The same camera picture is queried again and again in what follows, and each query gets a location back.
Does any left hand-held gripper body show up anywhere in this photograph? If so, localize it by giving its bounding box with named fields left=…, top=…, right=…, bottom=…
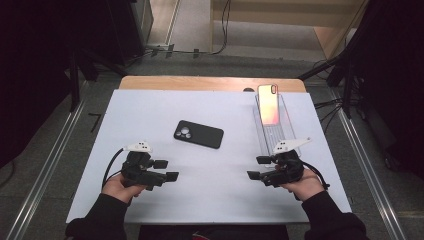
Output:
left=119, top=141, right=168, bottom=192

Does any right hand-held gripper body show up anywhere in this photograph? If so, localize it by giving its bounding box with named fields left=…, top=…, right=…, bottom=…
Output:
left=261, top=136, right=313, bottom=189

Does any clear plastic tray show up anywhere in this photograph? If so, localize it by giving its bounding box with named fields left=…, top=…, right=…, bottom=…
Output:
left=251, top=93, right=302, bottom=158

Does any iridescent pink phone case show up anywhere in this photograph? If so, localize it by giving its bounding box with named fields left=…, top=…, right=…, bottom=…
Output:
left=256, top=83, right=281, bottom=127

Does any person's right hand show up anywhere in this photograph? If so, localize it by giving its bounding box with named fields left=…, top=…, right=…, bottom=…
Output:
left=279, top=167, right=327, bottom=202

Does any person's left hand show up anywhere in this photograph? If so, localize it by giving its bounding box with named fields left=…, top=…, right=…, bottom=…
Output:
left=100, top=172, right=148, bottom=205

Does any black phone case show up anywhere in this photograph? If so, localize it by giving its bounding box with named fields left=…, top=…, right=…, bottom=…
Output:
left=173, top=120, right=225, bottom=150

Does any wooden table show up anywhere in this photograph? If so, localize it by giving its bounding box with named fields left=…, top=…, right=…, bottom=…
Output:
left=118, top=75, right=307, bottom=94

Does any black metal stand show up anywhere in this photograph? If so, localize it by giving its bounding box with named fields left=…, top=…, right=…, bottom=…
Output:
left=297, top=49, right=356, bottom=119
left=67, top=45, right=129, bottom=113

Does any black cabinet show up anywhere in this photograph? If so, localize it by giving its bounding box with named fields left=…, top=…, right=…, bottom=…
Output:
left=105, top=0, right=155, bottom=66

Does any dark curtain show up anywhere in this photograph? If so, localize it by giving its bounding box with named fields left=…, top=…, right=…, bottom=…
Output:
left=348, top=0, right=424, bottom=181
left=0, top=0, right=113, bottom=169

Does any light wooden shelf unit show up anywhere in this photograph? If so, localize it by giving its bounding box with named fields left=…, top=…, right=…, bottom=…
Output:
left=209, top=0, right=369, bottom=60

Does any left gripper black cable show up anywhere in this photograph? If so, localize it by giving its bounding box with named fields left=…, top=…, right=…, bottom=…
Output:
left=101, top=147, right=130, bottom=192

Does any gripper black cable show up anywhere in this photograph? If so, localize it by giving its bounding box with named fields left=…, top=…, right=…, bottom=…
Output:
left=101, top=147, right=130, bottom=192
left=300, top=160, right=332, bottom=192

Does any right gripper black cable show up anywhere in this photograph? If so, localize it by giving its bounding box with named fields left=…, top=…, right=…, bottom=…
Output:
left=300, top=160, right=332, bottom=192

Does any bundle of black floor cables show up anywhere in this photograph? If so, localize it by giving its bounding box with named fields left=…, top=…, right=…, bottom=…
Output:
left=314, top=94, right=346, bottom=133

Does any aluminium floor rail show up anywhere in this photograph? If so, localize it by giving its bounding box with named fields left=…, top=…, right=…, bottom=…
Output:
left=5, top=98, right=87, bottom=240
left=334, top=105, right=408, bottom=240

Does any black hanging cable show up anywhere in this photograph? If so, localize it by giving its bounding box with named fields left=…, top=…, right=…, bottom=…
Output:
left=146, top=0, right=233, bottom=57

